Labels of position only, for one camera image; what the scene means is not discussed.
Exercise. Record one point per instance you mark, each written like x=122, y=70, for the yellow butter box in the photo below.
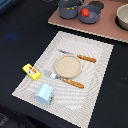
x=32, y=72

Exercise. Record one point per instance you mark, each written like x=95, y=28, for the small grey frying pan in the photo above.
x=94, y=8

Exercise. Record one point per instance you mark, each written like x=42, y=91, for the red toy tomato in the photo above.
x=85, y=12

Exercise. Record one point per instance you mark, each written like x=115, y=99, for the round wooden plate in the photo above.
x=68, y=66

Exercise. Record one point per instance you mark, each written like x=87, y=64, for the beige woven placemat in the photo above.
x=70, y=103

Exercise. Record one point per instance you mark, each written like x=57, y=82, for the dark grey cooking pot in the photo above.
x=68, y=14

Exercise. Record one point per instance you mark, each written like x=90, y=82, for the cream bowl on stove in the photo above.
x=122, y=14

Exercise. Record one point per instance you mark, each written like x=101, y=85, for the wooden handled toy fork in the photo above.
x=66, y=80

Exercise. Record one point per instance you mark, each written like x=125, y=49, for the wooden handled toy knife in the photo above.
x=79, y=56

